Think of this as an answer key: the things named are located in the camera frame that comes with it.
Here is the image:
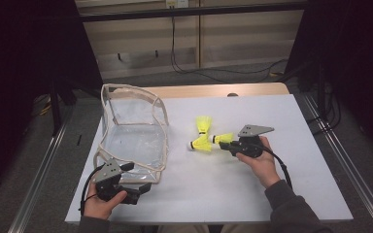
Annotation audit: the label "yellow shuttlecock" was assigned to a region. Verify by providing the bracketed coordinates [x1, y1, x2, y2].
[187, 134, 214, 153]
[208, 132, 235, 146]
[195, 116, 214, 135]

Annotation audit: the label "black horizontal bar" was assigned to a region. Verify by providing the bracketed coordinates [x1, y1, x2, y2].
[77, 2, 309, 23]

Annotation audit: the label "person's left hand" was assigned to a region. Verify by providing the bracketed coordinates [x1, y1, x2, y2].
[83, 183, 128, 221]

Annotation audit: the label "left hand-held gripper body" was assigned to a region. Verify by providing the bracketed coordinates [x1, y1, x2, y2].
[93, 157, 142, 205]

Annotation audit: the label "person's right leg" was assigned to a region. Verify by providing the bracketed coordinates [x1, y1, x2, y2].
[220, 223, 272, 233]

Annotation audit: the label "metal floor rail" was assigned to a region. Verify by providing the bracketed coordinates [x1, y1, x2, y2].
[302, 95, 373, 233]
[8, 122, 69, 233]

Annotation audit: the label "hand-held gripper black cable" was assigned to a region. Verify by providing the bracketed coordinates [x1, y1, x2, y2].
[261, 145, 294, 190]
[79, 164, 106, 216]

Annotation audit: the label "right hand-held gripper black cable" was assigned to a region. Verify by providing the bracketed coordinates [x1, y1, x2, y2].
[261, 145, 294, 190]

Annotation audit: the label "wooden table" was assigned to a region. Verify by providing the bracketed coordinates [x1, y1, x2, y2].
[108, 82, 290, 100]

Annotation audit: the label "clear bag with beige trim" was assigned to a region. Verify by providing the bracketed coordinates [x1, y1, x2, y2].
[92, 83, 170, 184]

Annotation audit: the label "black wall cable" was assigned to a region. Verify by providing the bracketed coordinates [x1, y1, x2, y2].
[169, 16, 289, 84]

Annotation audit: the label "black metal stand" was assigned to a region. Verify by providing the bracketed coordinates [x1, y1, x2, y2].
[50, 77, 78, 137]

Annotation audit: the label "person's right hand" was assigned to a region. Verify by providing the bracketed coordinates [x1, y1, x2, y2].
[236, 135, 281, 189]

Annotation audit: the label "black floor cables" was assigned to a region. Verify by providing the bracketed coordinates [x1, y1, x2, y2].
[305, 83, 343, 135]

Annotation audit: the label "person's left leg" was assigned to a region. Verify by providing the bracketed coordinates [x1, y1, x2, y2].
[156, 223, 209, 233]

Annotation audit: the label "white wall outlet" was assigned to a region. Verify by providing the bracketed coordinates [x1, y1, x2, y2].
[165, 0, 189, 9]

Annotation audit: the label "yellow floor cable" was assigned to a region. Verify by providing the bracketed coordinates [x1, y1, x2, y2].
[38, 102, 55, 117]

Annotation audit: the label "person's leg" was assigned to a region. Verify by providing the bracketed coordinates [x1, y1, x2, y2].
[156, 223, 209, 233]
[220, 223, 272, 233]

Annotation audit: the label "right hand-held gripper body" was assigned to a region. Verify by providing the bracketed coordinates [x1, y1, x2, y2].
[231, 124, 275, 159]

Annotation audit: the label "black curtain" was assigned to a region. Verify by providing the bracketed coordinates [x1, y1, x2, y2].
[286, 0, 373, 159]
[0, 0, 104, 202]

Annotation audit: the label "left hand-held gripper black cable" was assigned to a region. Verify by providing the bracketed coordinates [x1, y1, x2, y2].
[79, 164, 106, 216]

